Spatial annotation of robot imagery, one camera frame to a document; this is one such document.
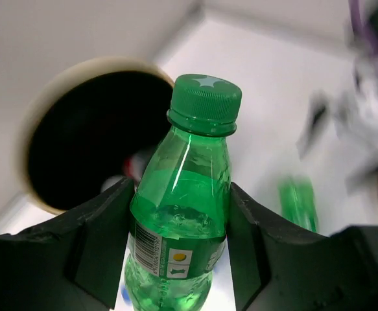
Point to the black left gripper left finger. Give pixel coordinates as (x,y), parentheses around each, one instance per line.
(72,261)

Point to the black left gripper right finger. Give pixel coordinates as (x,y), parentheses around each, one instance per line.
(277,265)

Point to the green plastic soda bottle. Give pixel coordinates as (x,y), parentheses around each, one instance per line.
(181,205)

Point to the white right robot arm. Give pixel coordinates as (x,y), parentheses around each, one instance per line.
(354,111)

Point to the dark blue gold-rimmed bin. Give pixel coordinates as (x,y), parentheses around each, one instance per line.
(85,123)

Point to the clear bottle red label cap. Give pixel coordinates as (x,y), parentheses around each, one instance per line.
(133,167)

